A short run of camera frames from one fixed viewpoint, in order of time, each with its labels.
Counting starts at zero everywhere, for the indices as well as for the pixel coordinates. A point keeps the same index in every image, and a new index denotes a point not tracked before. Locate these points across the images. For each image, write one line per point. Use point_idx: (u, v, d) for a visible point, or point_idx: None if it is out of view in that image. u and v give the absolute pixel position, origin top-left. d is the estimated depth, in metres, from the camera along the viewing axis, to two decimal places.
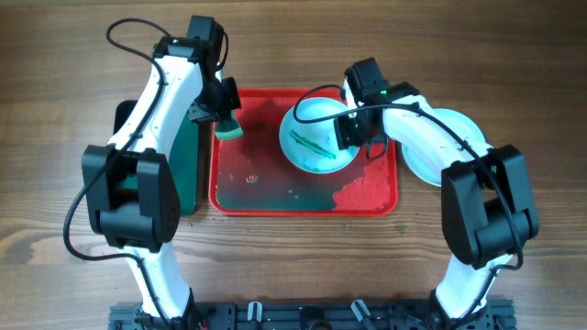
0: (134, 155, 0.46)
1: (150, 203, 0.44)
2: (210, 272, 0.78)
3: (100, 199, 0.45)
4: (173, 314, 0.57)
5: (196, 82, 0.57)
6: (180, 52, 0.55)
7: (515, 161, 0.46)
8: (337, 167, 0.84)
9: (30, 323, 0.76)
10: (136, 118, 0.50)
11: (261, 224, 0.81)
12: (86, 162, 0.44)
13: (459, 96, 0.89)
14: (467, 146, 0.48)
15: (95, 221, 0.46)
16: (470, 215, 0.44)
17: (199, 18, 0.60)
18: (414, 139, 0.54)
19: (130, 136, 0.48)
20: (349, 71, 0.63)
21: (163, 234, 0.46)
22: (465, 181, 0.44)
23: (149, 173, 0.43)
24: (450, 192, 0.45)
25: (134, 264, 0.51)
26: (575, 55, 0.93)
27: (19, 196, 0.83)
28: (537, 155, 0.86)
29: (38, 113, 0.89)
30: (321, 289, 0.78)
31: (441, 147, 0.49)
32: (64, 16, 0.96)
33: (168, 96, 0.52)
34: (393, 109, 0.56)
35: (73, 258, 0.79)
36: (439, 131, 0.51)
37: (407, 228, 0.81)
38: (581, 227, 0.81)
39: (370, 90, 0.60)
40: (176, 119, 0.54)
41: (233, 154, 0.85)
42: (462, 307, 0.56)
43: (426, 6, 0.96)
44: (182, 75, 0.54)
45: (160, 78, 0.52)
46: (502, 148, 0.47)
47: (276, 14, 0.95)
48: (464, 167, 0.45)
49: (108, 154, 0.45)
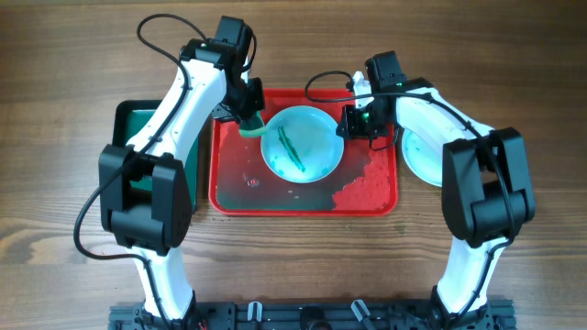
0: (151, 158, 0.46)
1: (163, 207, 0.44)
2: (210, 272, 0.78)
3: (115, 199, 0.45)
4: (174, 315, 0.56)
5: (219, 91, 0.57)
6: (205, 57, 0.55)
7: (515, 143, 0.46)
8: (329, 169, 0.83)
9: (31, 323, 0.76)
10: (157, 121, 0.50)
11: (261, 224, 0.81)
12: (103, 161, 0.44)
13: (459, 96, 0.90)
14: (470, 126, 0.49)
15: (107, 219, 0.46)
16: (468, 189, 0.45)
17: (229, 19, 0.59)
18: (423, 126, 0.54)
19: (149, 138, 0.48)
20: (370, 61, 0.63)
21: (171, 239, 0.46)
22: (464, 156, 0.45)
23: (164, 179, 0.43)
24: (449, 164, 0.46)
25: (140, 264, 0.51)
26: (576, 56, 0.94)
27: (19, 196, 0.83)
28: (537, 156, 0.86)
29: (38, 113, 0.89)
30: (321, 289, 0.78)
31: (447, 128, 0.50)
32: (63, 16, 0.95)
33: (190, 101, 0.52)
34: (406, 97, 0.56)
35: (72, 258, 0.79)
36: (447, 115, 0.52)
37: (406, 228, 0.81)
38: (580, 227, 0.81)
39: (387, 82, 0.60)
40: (196, 125, 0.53)
41: (233, 154, 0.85)
42: (460, 302, 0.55)
43: (426, 6, 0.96)
44: (207, 81, 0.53)
45: (185, 82, 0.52)
46: (503, 129, 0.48)
47: (276, 14, 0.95)
48: (466, 143, 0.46)
49: (127, 155, 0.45)
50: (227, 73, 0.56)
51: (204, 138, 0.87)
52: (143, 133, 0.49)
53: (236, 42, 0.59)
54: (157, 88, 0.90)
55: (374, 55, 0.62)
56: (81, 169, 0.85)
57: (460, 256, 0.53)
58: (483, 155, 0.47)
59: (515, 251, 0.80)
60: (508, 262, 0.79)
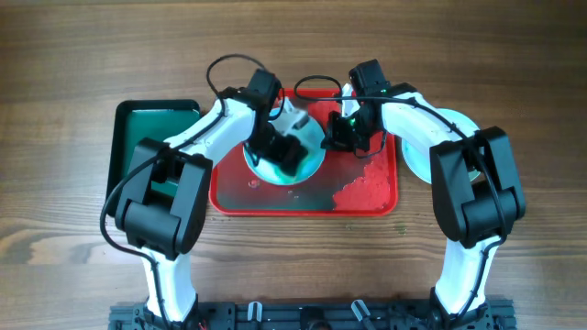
0: (182, 157, 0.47)
1: (184, 204, 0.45)
2: (210, 272, 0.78)
3: (138, 191, 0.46)
4: (175, 317, 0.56)
5: (246, 130, 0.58)
6: (239, 99, 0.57)
7: (501, 141, 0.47)
8: (308, 173, 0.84)
9: (31, 323, 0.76)
10: (192, 129, 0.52)
11: (261, 224, 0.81)
12: (138, 152, 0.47)
13: (459, 96, 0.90)
14: (456, 127, 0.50)
15: (121, 214, 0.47)
16: (458, 189, 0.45)
17: (262, 72, 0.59)
18: (409, 130, 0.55)
19: (185, 140, 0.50)
20: (352, 71, 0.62)
21: (182, 243, 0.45)
22: (451, 158, 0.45)
23: (193, 176, 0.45)
24: (437, 167, 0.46)
25: (149, 266, 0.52)
26: (576, 55, 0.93)
27: (19, 196, 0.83)
28: (537, 156, 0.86)
29: (38, 113, 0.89)
30: (321, 289, 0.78)
31: (432, 131, 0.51)
32: (63, 16, 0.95)
33: (224, 126, 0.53)
34: (391, 103, 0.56)
35: (72, 258, 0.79)
36: (432, 118, 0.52)
37: (407, 228, 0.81)
38: (581, 227, 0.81)
39: (372, 90, 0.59)
40: (222, 150, 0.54)
41: (233, 156, 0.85)
42: (459, 301, 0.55)
43: (426, 6, 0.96)
44: (242, 114, 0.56)
45: (222, 110, 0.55)
46: (488, 128, 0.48)
47: (276, 14, 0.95)
48: (451, 145, 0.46)
49: (160, 148, 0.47)
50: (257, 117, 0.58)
51: None
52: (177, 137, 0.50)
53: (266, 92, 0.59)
54: (156, 88, 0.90)
55: (357, 64, 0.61)
56: (82, 169, 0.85)
57: (456, 258, 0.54)
58: (470, 156, 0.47)
59: (515, 251, 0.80)
60: (508, 262, 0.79)
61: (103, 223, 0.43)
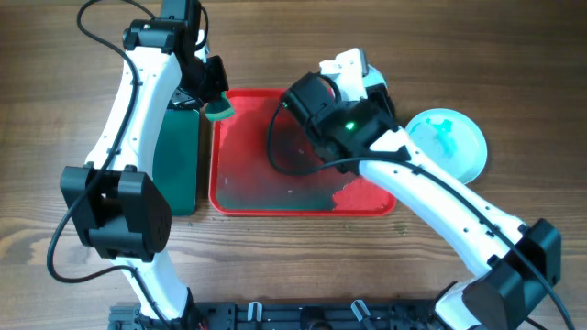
0: (115, 172, 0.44)
1: (135, 217, 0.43)
2: (210, 272, 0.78)
3: (86, 220, 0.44)
4: (173, 315, 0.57)
5: (174, 76, 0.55)
6: (150, 45, 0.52)
7: (550, 242, 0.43)
8: None
9: (30, 323, 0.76)
10: (110, 128, 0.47)
11: (261, 224, 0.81)
12: (66, 186, 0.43)
13: (459, 97, 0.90)
14: (498, 231, 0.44)
15: (85, 239, 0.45)
16: (515, 310, 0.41)
17: None
18: (418, 203, 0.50)
19: (108, 152, 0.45)
20: (288, 95, 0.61)
21: (152, 244, 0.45)
22: (508, 282, 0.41)
23: (130, 193, 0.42)
24: (492, 294, 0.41)
25: (128, 274, 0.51)
26: (576, 55, 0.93)
27: (19, 196, 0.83)
28: (537, 155, 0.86)
29: (38, 113, 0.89)
30: (321, 290, 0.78)
31: (464, 230, 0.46)
32: (63, 16, 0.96)
33: (141, 97, 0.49)
34: (374, 160, 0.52)
35: (72, 258, 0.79)
36: (459, 204, 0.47)
37: (407, 228, 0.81)
38: (580, 227, 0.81)
39: (321, 115, 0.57)
40: (155, 126, 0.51)
41: (232, 157, 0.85)
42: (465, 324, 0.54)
43: (426, 6, 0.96)
44: (158, 71, 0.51)
45: (134, 78, 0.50)
46: (535, 226, 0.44)
47: (276, 14, 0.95)
48: (504, 267, 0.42)
49: (88, 175, 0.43)
50: (177, 57, 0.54)
51: (204, 138, 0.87)
52: (99, 145, 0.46)
53: (183, 16, 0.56)
54: None
55: (290, 88, 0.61)
56: None
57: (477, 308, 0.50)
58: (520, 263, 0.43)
59: None
60: None
61: (51, 263, 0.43)
